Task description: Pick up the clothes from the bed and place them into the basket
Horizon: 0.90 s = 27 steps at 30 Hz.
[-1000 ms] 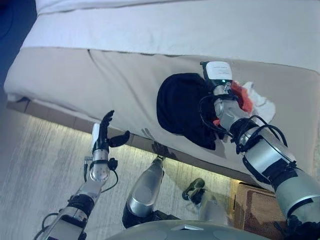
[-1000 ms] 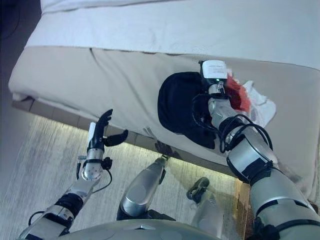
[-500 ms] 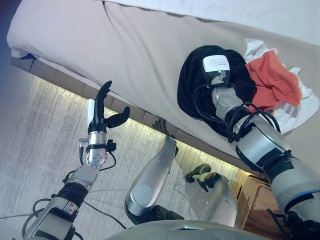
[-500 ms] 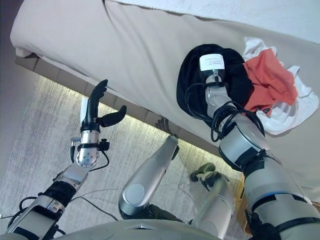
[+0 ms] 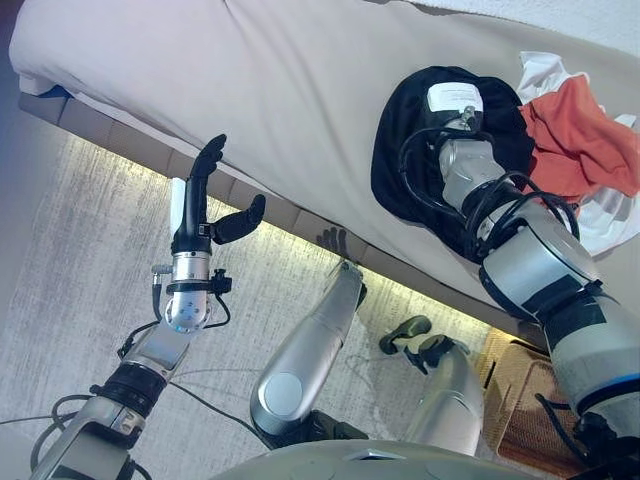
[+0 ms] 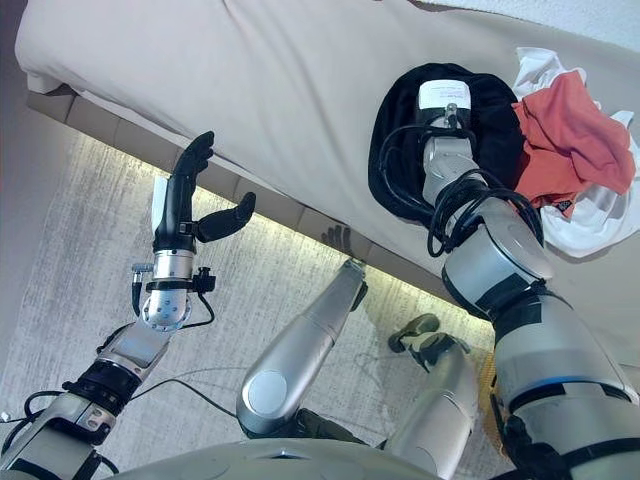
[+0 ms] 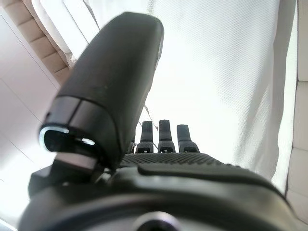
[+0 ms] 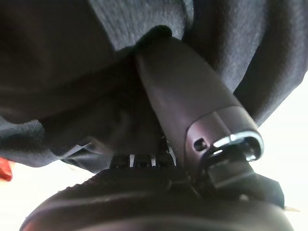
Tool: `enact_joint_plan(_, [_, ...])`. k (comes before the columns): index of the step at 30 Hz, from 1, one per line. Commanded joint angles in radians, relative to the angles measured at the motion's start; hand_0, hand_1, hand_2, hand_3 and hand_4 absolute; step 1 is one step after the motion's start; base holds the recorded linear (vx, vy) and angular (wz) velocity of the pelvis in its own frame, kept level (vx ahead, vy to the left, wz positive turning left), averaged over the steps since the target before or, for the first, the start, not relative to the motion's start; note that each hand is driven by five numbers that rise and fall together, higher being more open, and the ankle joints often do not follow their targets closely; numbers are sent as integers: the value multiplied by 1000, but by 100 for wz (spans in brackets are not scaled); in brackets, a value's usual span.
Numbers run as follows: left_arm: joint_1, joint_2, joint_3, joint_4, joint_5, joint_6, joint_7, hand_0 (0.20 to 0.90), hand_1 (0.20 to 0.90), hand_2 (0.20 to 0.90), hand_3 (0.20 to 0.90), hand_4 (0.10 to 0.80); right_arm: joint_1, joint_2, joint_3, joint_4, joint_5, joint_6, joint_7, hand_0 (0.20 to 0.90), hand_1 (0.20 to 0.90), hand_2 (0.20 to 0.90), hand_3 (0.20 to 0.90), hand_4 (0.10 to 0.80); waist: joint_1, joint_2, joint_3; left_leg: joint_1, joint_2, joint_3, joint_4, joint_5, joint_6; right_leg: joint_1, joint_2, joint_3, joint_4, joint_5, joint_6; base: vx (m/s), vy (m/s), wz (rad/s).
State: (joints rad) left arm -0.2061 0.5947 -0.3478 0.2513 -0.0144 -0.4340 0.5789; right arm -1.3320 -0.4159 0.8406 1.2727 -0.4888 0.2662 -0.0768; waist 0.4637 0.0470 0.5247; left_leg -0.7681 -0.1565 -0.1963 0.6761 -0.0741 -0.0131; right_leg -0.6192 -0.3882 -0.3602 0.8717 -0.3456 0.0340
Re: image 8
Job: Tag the robot right five-finger hand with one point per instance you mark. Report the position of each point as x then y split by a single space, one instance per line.
183 101

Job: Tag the orange garment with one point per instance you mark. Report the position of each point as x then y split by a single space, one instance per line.
4 168

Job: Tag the black garment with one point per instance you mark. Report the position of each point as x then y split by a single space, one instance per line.
60 72

